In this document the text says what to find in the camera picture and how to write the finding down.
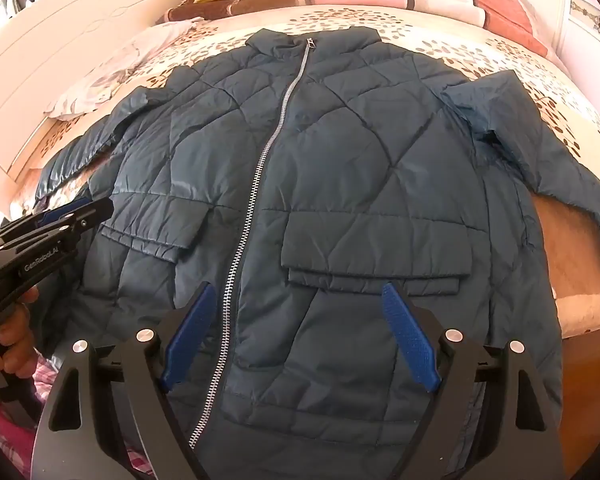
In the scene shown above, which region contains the person's left hand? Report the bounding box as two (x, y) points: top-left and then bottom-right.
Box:
(0, 286), (38, 378)

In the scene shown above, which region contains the dark teal quilted jacket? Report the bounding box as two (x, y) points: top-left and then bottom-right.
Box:
(32, 27), (600, 479)

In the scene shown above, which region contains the white floral folded cloth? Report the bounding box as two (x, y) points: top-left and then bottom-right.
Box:
(44, 18), (204, 120)

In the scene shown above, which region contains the white decorated cabinet door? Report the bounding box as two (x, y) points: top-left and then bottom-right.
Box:
(557, 0), (600, 114)

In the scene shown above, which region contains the brown blanket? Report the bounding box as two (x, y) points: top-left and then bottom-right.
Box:
(161, 0), (314, 23)

